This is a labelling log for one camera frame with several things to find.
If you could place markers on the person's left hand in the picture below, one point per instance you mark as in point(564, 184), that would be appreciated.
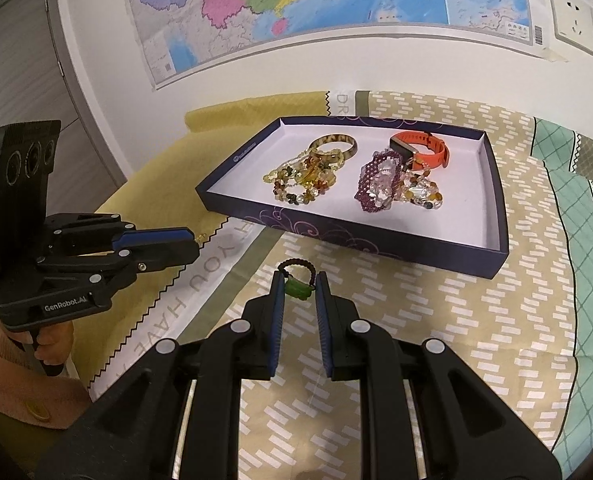
point(56, 345)

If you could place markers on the dark purple jewelry box tray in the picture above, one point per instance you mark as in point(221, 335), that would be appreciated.
point(456, 220)

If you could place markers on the yellow cloth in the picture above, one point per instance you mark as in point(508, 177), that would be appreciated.
point(141, 195)

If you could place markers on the person's left forearm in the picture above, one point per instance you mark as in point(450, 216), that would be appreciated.
point(11, 375)

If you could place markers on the grey brown door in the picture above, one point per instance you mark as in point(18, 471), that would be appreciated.
point(51, 85)

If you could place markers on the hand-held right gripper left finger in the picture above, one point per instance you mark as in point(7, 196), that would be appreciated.
point(275, 330)

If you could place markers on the white wall socket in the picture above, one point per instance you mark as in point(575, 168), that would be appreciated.
point(573, 17)

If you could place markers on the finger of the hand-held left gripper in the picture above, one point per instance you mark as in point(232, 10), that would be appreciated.
point(166, 259)
point(156, 237)

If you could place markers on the tortoiseshell bangle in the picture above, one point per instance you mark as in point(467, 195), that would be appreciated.
point(352, 149)

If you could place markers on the beige patterned blanket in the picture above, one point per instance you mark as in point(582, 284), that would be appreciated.
point(426, 310)

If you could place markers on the olive green garment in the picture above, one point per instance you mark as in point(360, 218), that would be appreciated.
point(6, 455)

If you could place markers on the beige tape strip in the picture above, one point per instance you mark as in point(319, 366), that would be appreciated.
point(555, 54)

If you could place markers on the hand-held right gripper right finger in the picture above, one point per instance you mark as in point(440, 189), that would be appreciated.
point(324, 330)

